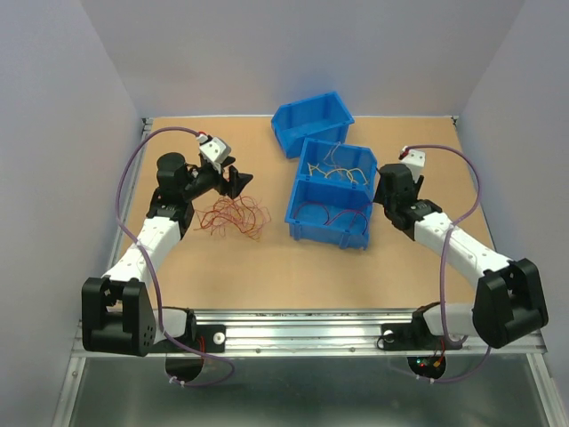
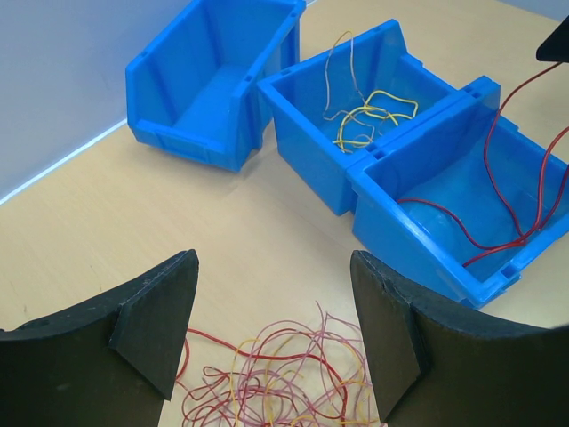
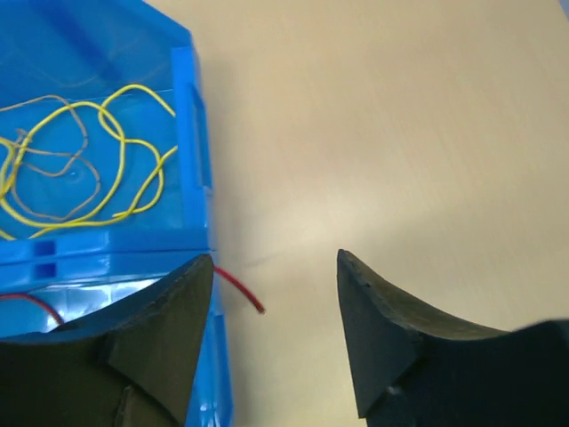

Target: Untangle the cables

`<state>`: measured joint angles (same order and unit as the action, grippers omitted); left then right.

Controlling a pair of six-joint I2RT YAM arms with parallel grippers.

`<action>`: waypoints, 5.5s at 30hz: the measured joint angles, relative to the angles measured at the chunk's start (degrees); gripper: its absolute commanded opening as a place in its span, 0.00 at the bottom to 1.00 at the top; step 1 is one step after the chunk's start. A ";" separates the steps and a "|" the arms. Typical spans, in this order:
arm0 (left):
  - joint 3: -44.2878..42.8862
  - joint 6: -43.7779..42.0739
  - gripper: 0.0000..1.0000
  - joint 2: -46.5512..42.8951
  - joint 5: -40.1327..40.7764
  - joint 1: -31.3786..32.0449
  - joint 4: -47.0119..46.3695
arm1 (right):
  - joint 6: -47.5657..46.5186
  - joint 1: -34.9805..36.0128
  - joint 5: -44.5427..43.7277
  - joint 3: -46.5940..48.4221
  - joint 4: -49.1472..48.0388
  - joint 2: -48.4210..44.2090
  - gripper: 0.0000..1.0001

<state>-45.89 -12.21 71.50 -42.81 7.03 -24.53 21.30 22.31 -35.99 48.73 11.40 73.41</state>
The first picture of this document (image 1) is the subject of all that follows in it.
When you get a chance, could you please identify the red wires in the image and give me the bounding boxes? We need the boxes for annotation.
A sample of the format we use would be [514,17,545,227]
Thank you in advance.
[191,193,272,244]

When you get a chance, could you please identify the single red wire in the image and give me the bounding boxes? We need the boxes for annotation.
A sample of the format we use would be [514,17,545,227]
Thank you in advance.
[293,202,371,235]

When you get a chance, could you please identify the yellow wire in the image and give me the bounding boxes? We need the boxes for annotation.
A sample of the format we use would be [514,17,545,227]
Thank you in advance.
[306,141,370,188]

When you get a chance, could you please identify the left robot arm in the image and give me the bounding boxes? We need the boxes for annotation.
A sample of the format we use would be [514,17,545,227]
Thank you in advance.
[81,152,253,356]

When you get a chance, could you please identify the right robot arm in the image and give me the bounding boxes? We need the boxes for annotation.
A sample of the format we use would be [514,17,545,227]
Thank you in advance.
[374,164,549,349]

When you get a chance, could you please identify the blue bin double front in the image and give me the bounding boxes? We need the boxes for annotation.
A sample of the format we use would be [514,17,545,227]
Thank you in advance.
[285,138,378,250]

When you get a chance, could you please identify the blue bin rear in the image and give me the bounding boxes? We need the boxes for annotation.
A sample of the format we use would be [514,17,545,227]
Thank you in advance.
[270,92,355,159]

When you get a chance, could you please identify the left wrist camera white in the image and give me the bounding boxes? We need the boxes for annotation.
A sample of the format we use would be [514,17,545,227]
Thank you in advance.
[196,132,231,174]

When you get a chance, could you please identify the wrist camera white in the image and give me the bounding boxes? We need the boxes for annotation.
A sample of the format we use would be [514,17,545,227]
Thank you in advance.
[196,132,231,174]
[399,146,426,186]

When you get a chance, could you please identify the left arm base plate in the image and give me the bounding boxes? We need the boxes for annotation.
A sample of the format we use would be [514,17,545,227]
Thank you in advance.
[155,324,227,383]

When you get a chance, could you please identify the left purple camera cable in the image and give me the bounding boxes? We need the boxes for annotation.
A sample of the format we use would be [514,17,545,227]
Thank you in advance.
[115,127,236,388]

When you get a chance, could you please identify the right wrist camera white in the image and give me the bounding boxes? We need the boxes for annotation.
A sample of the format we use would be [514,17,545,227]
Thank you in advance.
[399,146,426,186]

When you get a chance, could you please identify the aluminium rail frame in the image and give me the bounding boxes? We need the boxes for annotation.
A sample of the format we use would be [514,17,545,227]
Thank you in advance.
[67,117,568,426]

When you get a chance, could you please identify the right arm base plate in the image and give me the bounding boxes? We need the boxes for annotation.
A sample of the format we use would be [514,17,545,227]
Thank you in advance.
[376,322,463,382]

